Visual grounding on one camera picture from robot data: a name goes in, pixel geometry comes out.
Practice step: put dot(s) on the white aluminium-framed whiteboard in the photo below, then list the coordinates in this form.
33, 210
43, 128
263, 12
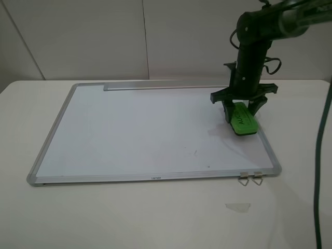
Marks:
146, 130

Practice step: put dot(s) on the metal hanging clip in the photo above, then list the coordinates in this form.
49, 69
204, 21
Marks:
258, 178
243, 178

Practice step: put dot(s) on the right metal hanging clip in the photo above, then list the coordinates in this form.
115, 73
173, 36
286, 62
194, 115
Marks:
258, 178

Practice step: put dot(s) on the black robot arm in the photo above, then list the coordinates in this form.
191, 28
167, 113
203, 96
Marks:
255, 32

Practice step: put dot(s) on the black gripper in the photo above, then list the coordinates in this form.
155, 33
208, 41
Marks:
243, 86

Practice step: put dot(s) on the green whiteboard eraser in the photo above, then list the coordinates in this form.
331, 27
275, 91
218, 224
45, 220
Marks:
243, 122

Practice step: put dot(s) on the clear tape piece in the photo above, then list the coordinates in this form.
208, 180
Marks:
238, 207

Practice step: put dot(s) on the left metal hanging clip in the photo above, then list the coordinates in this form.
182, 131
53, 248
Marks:
243, 178

